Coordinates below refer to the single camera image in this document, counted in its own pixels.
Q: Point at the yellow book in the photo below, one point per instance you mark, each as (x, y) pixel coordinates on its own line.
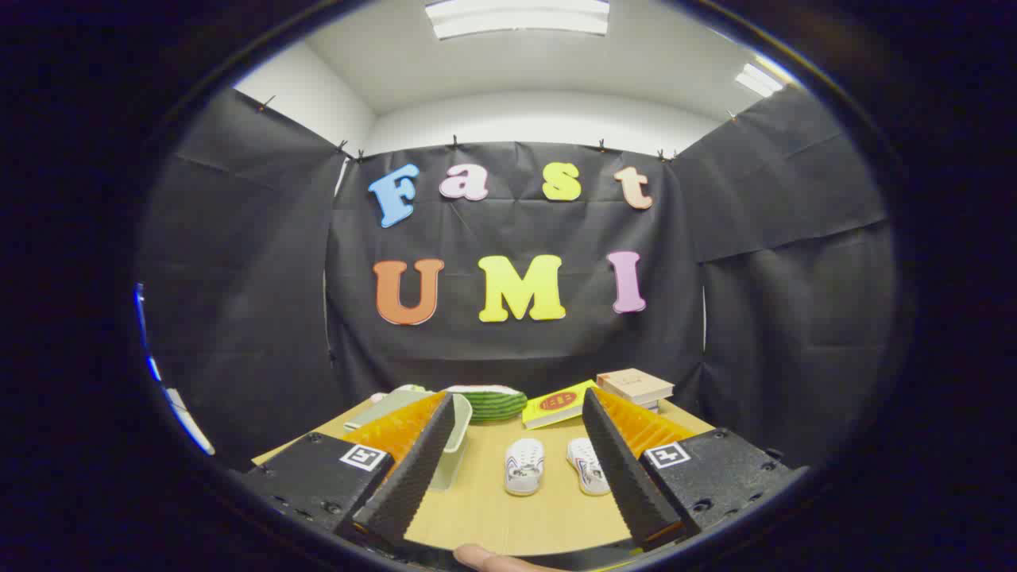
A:
(556, 405)

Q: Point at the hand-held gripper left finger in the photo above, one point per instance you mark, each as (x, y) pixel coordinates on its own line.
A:
(413, 477)

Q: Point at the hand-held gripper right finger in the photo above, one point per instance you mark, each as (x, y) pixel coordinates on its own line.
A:
(624, 477)

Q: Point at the black backdrop cloth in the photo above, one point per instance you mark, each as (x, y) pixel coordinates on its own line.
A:
(508, 349)

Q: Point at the white book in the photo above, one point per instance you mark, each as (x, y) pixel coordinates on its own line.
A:
(650, 406)

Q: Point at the cream fabric storage box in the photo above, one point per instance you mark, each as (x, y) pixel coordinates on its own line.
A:
(457, 437)

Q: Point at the large ceiling light panel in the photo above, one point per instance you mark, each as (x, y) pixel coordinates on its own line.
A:
(516, 16)

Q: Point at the pink plush toy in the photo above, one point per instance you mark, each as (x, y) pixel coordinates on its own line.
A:
(378, 396)

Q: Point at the watermelon slice plush toy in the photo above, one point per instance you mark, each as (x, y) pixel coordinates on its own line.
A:
(496, 405)

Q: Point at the small ceiling light panel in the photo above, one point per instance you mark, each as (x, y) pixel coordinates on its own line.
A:
(757, 79)

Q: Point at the white striped canvas shoe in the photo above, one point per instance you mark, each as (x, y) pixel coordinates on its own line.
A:
(524, 469)
(586, 465)

